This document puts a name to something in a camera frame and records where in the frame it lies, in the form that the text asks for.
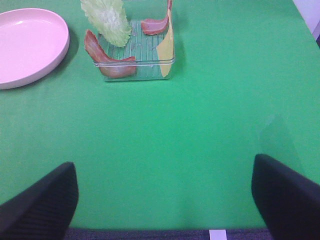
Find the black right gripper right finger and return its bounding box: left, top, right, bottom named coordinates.
left=251, top=154, right=320, bottom=240

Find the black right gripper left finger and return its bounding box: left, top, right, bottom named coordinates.
left=0, top=162, right=79, bottom=240

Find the bacon strip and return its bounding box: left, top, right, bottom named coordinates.
left=84, top=29, right=136, bottom=79
left=140, top=0, right=173, bottom=36

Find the yellow cheese slice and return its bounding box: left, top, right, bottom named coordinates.
left=156, top=9, right=175, bottom=78

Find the green lettuce leaf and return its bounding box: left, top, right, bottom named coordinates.
left=80, top=0, right=132, bottom=48

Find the green tablecloth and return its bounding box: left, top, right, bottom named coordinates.
left=0, top=0, right=320, bottom=229

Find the pink round plate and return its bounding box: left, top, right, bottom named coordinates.
left=0, top=8, right=70, bottom=90

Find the clear right plastic container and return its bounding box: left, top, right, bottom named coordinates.
left=97, top=19, right=176, bottom=82

